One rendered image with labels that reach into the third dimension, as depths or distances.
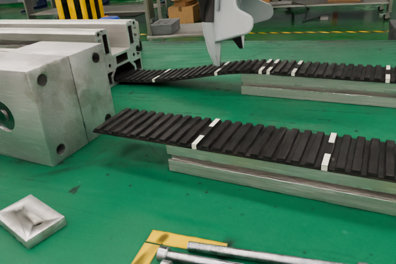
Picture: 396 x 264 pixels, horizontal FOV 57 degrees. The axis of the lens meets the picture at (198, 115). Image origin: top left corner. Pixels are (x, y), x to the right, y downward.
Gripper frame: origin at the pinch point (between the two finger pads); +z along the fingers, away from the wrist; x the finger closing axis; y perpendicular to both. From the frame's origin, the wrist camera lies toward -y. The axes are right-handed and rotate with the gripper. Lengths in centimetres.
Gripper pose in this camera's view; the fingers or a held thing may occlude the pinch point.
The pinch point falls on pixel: (224, 48)
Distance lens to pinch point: 49.2
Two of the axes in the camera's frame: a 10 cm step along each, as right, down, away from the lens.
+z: 0.8, 9.1, 4.1
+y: 9.0, 1.1, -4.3
